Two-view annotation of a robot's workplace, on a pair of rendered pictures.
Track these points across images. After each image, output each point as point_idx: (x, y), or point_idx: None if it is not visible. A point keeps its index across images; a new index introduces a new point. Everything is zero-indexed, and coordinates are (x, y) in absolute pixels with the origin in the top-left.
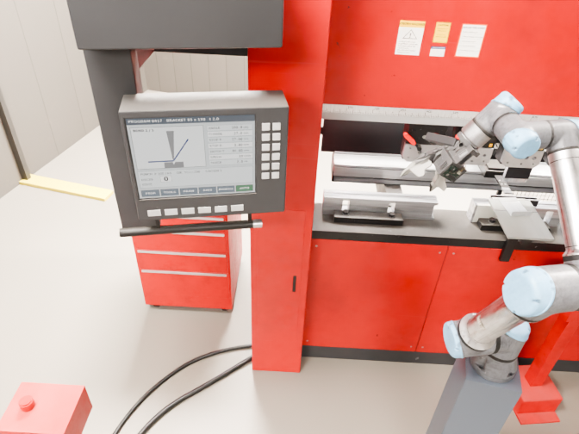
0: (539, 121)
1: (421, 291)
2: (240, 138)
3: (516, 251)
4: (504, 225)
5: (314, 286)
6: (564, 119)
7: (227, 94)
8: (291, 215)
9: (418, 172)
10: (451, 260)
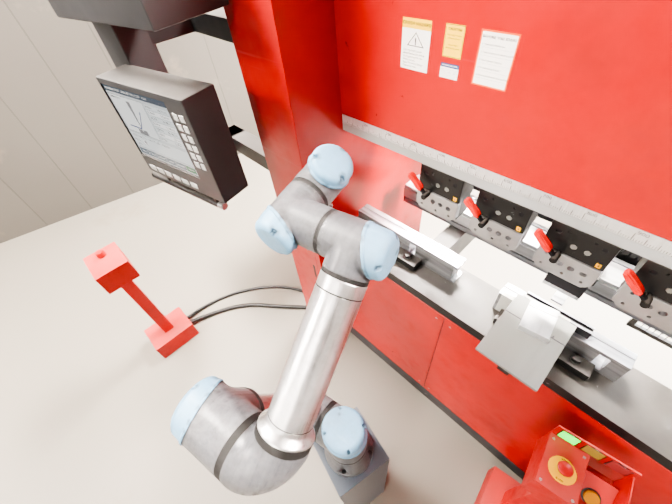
0: (313, 209)
1: (423, 342)
2: (167, 122)
3: None
4: (491, 333)
5: None
6: (364, 223)
7: (171, 78)
8: None
9: None
10: (448, 333)
